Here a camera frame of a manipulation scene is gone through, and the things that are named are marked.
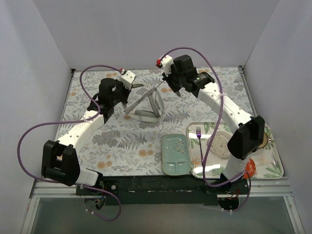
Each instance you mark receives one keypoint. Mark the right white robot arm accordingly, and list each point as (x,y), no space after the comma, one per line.
(247,130)

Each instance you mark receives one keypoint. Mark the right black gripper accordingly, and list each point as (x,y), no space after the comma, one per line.
(173,83)

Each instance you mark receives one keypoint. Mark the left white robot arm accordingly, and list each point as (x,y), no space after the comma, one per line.
(60,158)

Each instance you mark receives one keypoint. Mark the white grey headphones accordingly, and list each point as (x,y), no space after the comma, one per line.
(150,116)

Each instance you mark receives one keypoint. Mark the aluminium frame rail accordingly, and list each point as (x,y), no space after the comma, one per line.
(257,188)

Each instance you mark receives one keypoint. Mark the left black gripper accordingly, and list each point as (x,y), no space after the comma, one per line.
(125,91)

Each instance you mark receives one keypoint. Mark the red small plate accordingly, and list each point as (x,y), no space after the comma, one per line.
(250,169)

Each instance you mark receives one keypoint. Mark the silver spoon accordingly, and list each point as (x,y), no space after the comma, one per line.
(270,148)

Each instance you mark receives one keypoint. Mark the light green divided plate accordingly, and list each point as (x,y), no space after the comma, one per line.
(175,155)

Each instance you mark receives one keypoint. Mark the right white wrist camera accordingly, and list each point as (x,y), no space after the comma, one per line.
(165,64)

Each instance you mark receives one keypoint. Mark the floral serving tray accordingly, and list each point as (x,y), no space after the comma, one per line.
(265,168)

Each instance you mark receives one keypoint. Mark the clear glass oval dish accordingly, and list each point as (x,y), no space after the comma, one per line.
(219,148)

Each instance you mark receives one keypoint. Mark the floral patterned table mat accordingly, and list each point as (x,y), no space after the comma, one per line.
(127,147)

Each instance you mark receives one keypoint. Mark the purple iridescent fork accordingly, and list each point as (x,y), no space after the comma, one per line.
(198,134)

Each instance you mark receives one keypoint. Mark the brown ceramic bowl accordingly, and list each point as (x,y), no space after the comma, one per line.
(265,141)

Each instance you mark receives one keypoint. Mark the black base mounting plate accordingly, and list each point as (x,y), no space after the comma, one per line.
(164,189)

